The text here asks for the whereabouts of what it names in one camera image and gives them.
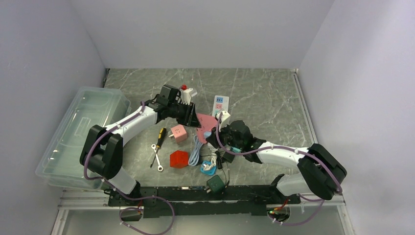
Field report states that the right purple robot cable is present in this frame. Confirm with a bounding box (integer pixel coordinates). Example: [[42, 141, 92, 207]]
[[215, 112, 344, 227]]

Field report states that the pink triangular power strip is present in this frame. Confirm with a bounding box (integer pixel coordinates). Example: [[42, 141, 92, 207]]
[[196, 113, 217, 144]]

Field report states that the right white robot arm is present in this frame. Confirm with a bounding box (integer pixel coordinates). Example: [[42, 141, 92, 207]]
[[206, 120, 347, 203]]

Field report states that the red cube socket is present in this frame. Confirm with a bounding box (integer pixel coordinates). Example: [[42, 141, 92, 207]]
[[169, 150, 189, 168]]

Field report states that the white multicolour power strip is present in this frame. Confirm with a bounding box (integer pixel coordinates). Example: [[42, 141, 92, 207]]
[[211, 95, 230, 117]]

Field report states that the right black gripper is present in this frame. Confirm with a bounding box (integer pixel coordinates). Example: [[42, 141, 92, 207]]
[[206, 121, 243, 150]]

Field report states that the light blue cable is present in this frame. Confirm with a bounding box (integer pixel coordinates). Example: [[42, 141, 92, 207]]
[[188, 135, 203, 167]]

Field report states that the dark green cube socket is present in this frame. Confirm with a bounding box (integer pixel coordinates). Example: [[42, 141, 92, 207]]
[[205, 175, 226, 194]]

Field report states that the black aluminium base frame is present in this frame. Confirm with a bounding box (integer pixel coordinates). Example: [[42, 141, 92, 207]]
[[104, 185, 301, 218]]

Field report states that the clear plastic storage bin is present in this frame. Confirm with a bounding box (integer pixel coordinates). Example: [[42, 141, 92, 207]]
[[35, 87, 131, 189]]

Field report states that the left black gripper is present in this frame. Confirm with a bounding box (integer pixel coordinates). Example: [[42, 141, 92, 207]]
[[168, 101, 201, 128]]

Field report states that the teal blue plug adapter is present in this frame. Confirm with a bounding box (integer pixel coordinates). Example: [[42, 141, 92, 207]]
[[200, 161, 217, 176]]

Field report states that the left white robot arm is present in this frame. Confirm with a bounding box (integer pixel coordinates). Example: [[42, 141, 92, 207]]
[[80, 84, 201, 206]]

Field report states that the silver ratchet wrench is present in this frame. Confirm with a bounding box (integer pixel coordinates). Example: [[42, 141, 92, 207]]
[[150, 144, 163, 172]]

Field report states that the black yellow screwdriver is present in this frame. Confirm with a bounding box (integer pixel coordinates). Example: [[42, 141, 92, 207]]
[[155, 128, 167, 149]]

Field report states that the pink socket adapter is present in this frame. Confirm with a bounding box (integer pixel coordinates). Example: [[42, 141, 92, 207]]
[[168, 124, 188, 143]]

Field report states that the light blue charger plug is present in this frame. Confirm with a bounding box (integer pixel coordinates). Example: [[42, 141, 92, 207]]
[[203, 131, 212, 139]]

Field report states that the black charger with thin cable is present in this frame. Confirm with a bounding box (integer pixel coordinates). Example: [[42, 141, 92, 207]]
[[215, 150, 234, 187]]

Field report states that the teal green charger plug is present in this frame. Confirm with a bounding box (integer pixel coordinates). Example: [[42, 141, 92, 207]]
[[230, 146, 241, 153]]

